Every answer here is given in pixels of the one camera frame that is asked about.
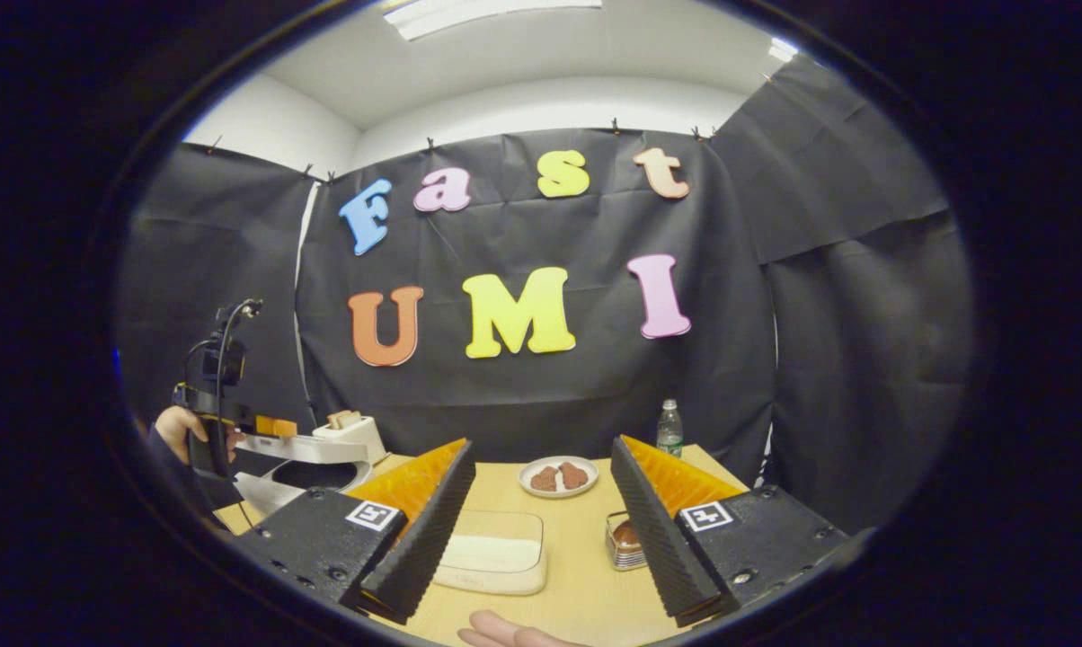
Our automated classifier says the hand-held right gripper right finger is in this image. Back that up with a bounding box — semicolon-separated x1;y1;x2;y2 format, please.
610;434;852;627

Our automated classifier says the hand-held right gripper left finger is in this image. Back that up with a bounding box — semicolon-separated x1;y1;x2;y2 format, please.
235;438;476;624

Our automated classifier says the white rice cooker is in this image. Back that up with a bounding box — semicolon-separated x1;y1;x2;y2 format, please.
233;433;376;518

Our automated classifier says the metal wire chopstick holder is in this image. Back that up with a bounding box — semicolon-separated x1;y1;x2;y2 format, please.
606;510;650;572

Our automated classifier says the white tray of rice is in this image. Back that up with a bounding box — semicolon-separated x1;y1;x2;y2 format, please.
431;510;548;596

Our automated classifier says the white toaster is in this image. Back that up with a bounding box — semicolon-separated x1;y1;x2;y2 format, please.
313;411;387;465

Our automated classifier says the green plastic bottle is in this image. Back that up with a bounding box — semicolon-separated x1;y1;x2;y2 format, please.
656;399;684;457

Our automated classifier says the round white plate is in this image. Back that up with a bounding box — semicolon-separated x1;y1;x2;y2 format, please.
519;456;600;500

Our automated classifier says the black backdrop cloth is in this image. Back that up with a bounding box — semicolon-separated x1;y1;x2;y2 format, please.
117;54;973;536

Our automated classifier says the long ceiling light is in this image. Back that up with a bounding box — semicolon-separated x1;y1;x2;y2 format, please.
384;0;603;41

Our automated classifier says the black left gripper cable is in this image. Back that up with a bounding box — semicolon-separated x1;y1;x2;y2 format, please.
182;301;263;477

